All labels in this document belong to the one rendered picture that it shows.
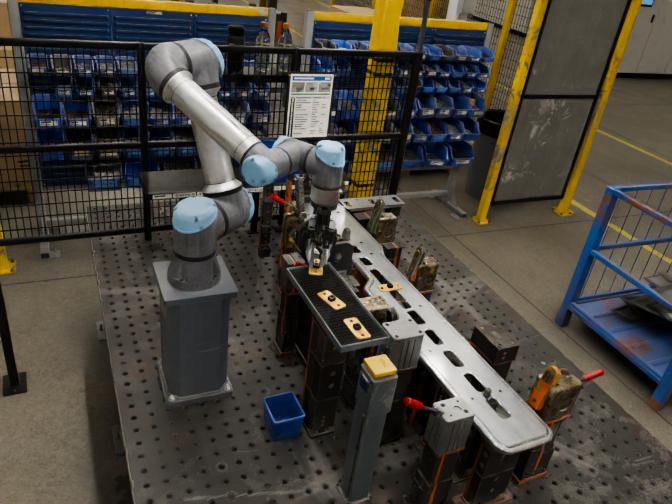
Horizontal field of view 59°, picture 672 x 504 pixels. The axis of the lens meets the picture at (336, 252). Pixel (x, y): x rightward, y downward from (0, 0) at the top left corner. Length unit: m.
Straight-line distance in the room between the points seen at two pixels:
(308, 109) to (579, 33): 2.72
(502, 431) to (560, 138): 3.90
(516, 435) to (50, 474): 1.86
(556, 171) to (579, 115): 0.49
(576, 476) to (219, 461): 1.05
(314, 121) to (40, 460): 1.84
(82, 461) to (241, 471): 1.13
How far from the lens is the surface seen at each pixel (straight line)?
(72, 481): 2.71
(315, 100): 2.73
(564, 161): 5.39
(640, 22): 12.93
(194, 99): 1.52
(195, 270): 1.68
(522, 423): 1.63
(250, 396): 1.95
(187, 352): 1.80
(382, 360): 1.43
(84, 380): 3.11
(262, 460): 1.78
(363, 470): 1.63
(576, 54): 5.00
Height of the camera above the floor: 2.06
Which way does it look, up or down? 30 degrees down
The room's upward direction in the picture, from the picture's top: 8 degrees clockwise
